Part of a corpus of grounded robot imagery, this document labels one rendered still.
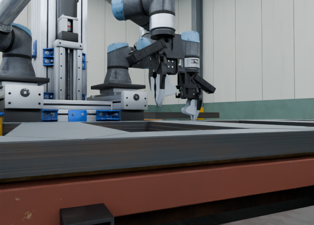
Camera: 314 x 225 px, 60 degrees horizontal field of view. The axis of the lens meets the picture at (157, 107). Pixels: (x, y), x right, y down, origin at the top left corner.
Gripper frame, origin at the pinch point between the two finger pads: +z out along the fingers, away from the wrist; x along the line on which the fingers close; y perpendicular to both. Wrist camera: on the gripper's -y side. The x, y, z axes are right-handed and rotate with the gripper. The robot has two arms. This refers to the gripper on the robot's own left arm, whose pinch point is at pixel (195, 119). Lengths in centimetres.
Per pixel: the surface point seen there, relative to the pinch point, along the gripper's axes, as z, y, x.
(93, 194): 7, 53, 62
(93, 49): -266, -157, -1026
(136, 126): 2.4, 24.5, -2.3
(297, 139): 2, 18, 62
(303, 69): -118, -603, -412
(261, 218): 11, 33, 69
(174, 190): 8, 42, 62
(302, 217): 11, 28, 71
